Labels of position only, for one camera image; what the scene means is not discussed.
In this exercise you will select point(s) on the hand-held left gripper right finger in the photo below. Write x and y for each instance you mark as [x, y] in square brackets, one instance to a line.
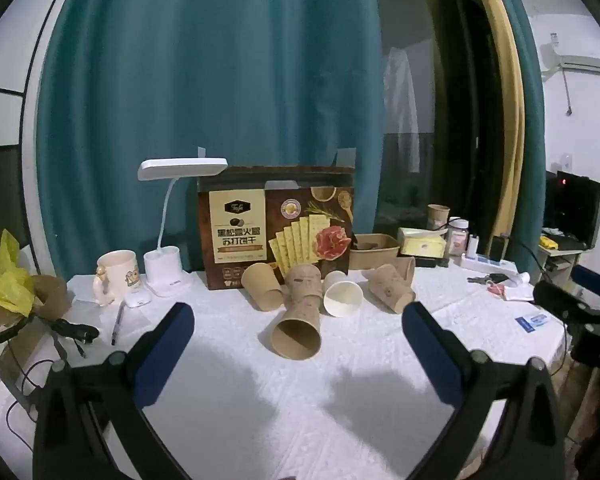
[432, 360]

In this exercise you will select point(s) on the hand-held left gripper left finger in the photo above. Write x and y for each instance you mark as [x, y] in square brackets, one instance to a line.
[162, 360]

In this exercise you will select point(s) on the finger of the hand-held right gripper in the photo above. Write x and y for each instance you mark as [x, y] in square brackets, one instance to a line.
[595, 280]
[555, 297]

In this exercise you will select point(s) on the brown paper cup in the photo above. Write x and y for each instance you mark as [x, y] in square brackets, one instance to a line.
[407, 267]
[390, 289]
[297, 332]
[262, 287]
[304, 282]
[437, 215]

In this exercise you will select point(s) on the blue and white card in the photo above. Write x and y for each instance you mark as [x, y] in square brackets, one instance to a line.
[532, 321]

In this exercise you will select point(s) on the white tube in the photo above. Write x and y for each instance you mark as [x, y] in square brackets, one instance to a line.
[517, 280]

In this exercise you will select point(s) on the black pen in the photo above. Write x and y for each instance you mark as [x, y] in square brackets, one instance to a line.
[117, 324]

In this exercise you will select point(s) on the red and white packet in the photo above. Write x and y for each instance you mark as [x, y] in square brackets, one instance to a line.
[496, 290]

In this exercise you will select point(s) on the white earbuds case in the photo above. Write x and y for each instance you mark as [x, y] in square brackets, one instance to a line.
[137, 302]

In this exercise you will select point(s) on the bunch of keys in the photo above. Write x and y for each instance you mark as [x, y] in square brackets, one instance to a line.
[485, 278]

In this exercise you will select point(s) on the black monitor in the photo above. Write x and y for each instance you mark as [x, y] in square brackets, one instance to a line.
[575, 210]

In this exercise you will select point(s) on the small black box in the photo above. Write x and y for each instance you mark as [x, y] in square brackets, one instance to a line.
[498, 248]

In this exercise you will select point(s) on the white power strip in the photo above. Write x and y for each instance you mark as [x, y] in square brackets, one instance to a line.
[485, 263]

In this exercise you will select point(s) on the cream ceramic mug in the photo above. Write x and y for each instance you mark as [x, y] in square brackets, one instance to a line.
[116, 277]

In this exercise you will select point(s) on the small white bottle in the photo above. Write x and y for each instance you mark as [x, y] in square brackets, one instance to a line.
[473, 246]

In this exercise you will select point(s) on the white paper cup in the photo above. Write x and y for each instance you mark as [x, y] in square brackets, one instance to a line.
[341, 296]

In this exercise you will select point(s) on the clear jar with white lid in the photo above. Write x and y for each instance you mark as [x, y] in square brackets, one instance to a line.
[457, 236]

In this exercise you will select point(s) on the yellow tissue box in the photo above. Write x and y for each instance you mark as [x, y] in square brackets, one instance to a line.
[422, 244]

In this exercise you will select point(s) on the brown paper food box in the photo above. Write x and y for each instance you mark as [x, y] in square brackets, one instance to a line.
[375, 251]

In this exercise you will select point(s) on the brown paper bag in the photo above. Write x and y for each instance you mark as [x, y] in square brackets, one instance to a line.
[42, 302]

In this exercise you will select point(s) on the white tablecloth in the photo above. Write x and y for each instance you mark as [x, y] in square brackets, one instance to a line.
[290, 400]

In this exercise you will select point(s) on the white desk lamp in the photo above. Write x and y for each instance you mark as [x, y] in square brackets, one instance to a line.
[172, 220]

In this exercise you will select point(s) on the yellow plastic bag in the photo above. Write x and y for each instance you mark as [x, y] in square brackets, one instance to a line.
[7, 275]

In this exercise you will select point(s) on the brown cracker box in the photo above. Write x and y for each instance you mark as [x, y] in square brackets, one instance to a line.
[280, 225]

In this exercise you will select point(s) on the white air conditioner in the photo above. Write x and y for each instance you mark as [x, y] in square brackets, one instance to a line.
[580, 66]

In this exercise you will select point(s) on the yellow curtain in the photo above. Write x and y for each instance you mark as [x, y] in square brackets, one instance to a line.
[502, 85]

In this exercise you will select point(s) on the teal curtain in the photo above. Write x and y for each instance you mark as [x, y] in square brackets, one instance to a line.
[205, 85]

